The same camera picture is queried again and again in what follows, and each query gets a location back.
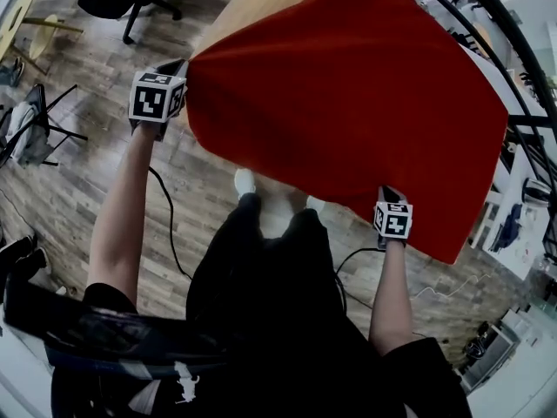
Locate yellow round wooden table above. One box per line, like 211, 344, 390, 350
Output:
0, 0, 84, 76

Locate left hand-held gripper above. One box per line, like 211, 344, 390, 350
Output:
128, 57, 189, 142

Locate person's right forearm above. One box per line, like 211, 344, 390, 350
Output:
368, 239, 414, 359

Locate white table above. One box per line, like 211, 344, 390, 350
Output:
467, 145, 557, 280

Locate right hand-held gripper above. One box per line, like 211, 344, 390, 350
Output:
373, 185, 413, 252

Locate white cable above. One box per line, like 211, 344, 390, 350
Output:
411, 272, 493, 300

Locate person's black trousers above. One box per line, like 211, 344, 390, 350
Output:
185, 192, 349, 321

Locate steel kettle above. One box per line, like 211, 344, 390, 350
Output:
521, 176, 552, 204

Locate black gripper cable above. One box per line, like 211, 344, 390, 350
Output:
334, 246, 382, 311
147, 165, 192, 280

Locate black folding chair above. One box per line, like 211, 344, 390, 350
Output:
0, 83, 88, 169

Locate red cloth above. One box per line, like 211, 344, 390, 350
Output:
185, 0, 510, 266

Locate person's left white shoe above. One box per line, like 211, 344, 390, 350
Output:
233, 167, 257, 199

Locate person's left forearm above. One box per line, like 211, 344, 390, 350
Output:
86, 122, 158, 313

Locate grey garment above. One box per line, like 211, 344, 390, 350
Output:
6, 102, 51, 167

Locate person's black shirt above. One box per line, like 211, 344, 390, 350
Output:
50, 283, 473, 418

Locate dark blue cloth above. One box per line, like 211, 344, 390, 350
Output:
489, 202, 523, 252

